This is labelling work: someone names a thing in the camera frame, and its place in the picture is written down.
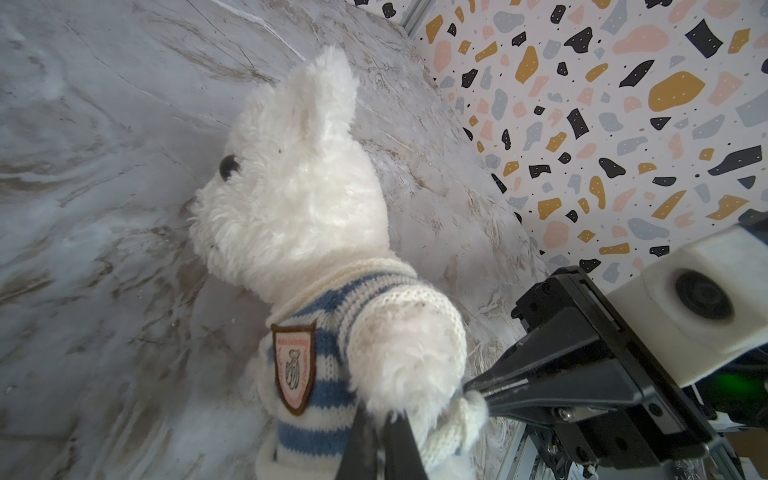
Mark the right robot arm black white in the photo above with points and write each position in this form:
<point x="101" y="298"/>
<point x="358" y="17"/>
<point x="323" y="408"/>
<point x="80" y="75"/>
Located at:
<point x="738" y="389"/>

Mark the white fluffy teddy bear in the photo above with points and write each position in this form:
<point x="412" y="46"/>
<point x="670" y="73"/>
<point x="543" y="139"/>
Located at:
<point x="295" y="195"/>

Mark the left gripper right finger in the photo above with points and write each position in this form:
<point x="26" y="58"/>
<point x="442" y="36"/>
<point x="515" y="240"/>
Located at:
<point x="402" y="460"/>

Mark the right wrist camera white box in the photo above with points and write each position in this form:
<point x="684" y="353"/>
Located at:
<point x="704" y="304"/>

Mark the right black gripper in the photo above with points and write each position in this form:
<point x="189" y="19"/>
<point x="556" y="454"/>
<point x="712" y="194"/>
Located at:
<point x="583" y="375"/>

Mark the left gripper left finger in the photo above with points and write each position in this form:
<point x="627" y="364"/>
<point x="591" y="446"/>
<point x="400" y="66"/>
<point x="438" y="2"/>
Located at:
<point x="360" y="457"/>

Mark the blue white striped knit sweater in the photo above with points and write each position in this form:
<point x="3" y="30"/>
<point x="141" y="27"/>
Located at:
<point x="369" y="334"/>

